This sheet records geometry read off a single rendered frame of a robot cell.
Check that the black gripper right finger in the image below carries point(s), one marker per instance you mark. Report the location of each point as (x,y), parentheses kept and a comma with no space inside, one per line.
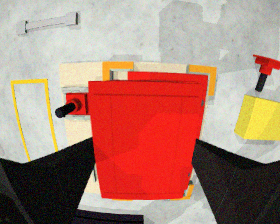
(239,190)

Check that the yellow rectangular block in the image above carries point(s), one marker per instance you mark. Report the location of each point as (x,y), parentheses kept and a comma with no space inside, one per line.
(259,118)

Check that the beige flat base plate with orange corner brackets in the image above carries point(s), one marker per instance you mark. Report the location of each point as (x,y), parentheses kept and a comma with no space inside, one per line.
(75,77)

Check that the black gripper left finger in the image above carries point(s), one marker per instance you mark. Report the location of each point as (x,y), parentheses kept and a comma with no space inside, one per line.
(48,190)

